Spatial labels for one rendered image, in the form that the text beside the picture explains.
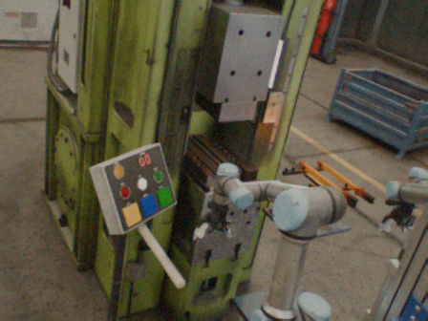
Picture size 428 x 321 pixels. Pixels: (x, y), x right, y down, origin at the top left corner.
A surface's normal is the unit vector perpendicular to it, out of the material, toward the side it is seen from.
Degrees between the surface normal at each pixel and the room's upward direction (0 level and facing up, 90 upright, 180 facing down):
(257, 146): 90
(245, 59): 90
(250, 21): 90
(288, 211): 83
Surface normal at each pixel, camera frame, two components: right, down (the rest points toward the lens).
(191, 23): 0.50, 0.47
